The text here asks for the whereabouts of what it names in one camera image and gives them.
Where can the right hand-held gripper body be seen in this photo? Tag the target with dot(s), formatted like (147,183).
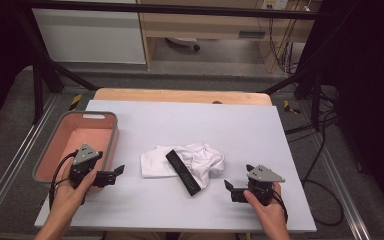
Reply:
(263,175)

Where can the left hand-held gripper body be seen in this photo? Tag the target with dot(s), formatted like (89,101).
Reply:
(85,158)

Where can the pink basket with grey rim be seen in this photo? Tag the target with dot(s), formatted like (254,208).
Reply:
(80,133)

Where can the white garment with black waistband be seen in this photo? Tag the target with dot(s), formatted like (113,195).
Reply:
(200,156)

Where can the person's right hand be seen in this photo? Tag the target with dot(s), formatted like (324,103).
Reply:
(270,213)

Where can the person's left hand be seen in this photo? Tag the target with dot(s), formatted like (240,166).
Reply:
(66,200)

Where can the yellow black tape strip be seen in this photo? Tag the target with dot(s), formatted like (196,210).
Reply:
(290,107)
(76,101)

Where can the white table board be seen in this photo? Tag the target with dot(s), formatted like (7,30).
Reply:
(186,120)

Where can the white cabinet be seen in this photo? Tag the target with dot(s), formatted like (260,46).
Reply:
(86,36)

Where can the white chair base with caster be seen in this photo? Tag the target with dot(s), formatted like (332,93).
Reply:
(183,41)

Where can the light wooden desk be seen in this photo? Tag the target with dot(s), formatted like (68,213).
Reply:
(213,26)

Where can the white power strip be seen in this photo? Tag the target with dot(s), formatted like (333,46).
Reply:
(275,4)

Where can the aluminium floor rail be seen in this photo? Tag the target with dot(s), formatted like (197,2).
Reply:
(340,186)
(13,160)

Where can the black metal frame stand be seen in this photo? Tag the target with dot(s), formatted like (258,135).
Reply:
(316,96)
(38,90)

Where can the black metal frame bar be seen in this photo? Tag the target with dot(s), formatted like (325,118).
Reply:
(180,10)

